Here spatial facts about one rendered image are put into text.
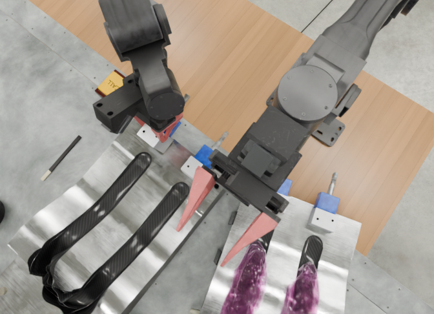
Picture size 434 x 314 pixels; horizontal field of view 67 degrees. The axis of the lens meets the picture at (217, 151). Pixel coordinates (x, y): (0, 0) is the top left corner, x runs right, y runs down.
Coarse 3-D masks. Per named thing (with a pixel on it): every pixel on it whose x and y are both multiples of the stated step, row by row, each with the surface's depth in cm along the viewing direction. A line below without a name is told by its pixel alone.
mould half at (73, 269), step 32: (128, 128) 74; (128, 160) 72; (160, 160) 71; (96, 192) 71; (128, 192) 70; (160, 192) 70; (224, 192) 77; (32, 224) 64; (64, 224) 66; (128, 224) 69; (192, 224) 68; (64, 256) 63; (96, 256) 64; (160, 256) 67; (32, 288) 68; (64, 288) 61; (128, 288) 62
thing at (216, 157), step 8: (216, 152) 36; (216, 160) 37; (224, 160) 36; (216, 168) 41; (224, 168) 37; (232, 168) 36; (240, 168) 36; (248, 176) 36; (264, 184) 35; (272, 192) 35; (272, 200) 36; (280, 200) 35; (272, 208) 40; (280, 208) 35
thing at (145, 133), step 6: (186, 96) 68; (144, 126) 67; (138, 132) 67; (144, 132) 66; (150, 132) 66; (144, 138) 66; (150, 138) 66; (156, 138) 66; (168, 138) 68; (150, 144) 66; (156, 144) 66; (162, 144) 67; (168, 144) 70; (162, 150) 69
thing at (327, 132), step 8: (272, 96) 84; (336, 120) 82; (320, 128) 81; (328, 128) 81; (336, 128) 81; (344, 128) 81; (320, 136) 81; (328, 136) 80; (336, 136) 80; (328, 144) 80
